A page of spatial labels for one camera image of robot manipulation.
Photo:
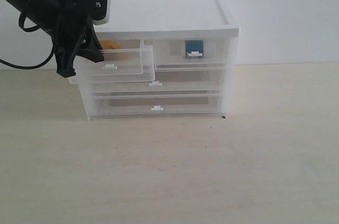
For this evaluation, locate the clear bottom wide drawer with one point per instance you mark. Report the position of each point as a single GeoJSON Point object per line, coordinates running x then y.
{"type": "Point", "coordinates": [101, 106]}

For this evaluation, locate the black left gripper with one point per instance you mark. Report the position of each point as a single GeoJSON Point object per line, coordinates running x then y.
{"type": "Point", "coordinates": [73, 24]}

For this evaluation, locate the teal white tape roll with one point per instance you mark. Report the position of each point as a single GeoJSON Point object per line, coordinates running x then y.
{"type": "Point", "coordinates": [194, 48]}

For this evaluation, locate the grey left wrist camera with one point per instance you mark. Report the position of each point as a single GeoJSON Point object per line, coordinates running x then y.
{"type": "Point", "coordinates": [92, 1]}

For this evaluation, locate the clear middle wide drawer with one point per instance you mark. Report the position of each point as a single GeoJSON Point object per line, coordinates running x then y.
{"type": "Point", "coordinates": [191, 80]}

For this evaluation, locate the yellow cheese wedge block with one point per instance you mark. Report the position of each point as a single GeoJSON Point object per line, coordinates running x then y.
{"type": "Point", "coordinates": [110, 45]}

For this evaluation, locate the clear wide drawer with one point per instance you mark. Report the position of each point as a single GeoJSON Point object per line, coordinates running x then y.
{"type": "Point", "coordinates": [101, 106]}
{"type": "Point", "coordinates": [191, 80]}

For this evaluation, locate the white plastic drawer cabinet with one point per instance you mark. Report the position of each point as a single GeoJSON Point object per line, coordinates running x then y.
{"type": "Point", "coordinates": [151, 20]}

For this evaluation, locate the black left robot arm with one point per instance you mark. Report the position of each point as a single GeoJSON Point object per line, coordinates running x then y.
{"type": "Point", "coordinates": [37, 15]}

